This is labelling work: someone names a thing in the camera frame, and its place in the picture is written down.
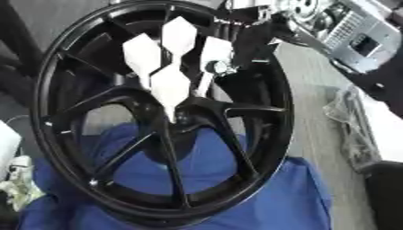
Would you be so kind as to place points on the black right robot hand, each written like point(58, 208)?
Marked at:
point(258, 39)

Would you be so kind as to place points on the white pin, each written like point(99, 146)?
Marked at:
point(169, 86)
point(215, 51)
point(178, 36)
point(140, 55)

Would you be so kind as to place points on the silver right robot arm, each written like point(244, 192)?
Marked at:
point(350, 33)

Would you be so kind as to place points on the black spoked wheel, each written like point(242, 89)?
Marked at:
point(157, 143)

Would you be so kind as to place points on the clear plastic bag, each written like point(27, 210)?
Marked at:
point(352, 128)

